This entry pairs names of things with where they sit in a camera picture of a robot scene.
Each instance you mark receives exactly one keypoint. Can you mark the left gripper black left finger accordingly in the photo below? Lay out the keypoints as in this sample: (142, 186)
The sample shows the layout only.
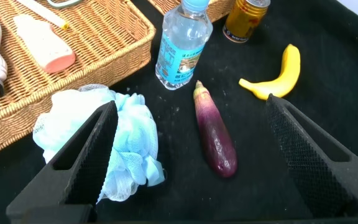
(82, 174)

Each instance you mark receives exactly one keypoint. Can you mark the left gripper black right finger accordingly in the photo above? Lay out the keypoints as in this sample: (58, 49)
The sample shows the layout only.
(309, 161)

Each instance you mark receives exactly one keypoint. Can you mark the yellow banana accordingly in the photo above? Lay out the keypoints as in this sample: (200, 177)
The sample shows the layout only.
(287, 71)

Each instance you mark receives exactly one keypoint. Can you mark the gold drink can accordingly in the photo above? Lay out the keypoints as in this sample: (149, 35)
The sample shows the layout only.
(244, 21)

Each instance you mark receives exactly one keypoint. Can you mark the clear water bottle blue cap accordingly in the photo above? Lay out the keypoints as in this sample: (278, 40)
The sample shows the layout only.
(182, 46)

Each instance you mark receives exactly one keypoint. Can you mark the wicker basket with toiletries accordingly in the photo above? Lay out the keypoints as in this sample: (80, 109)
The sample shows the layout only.
(104, 37)

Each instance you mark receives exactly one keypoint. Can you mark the wicker basket with food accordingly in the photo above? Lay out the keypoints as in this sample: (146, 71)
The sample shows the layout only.
(219, 9)

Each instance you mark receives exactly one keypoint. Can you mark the light blue bath pouf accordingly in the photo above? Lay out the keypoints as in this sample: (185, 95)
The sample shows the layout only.
(135, 130)

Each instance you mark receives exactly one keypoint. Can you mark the purple eggplant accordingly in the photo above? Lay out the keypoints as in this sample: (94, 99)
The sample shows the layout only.
(213, 130)

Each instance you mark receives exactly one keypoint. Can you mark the black table cloth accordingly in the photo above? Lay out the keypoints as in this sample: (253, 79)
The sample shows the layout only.
(197, 199)

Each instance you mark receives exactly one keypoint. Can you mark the pink lotion bottle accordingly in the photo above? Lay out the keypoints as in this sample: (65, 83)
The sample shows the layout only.
(42, 43)

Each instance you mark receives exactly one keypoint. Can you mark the white stick with yellow tip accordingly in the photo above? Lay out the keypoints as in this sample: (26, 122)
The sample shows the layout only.
(42, 12)

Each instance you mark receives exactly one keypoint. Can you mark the mint green mug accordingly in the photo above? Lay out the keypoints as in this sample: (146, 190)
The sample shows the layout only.
(61, 6)

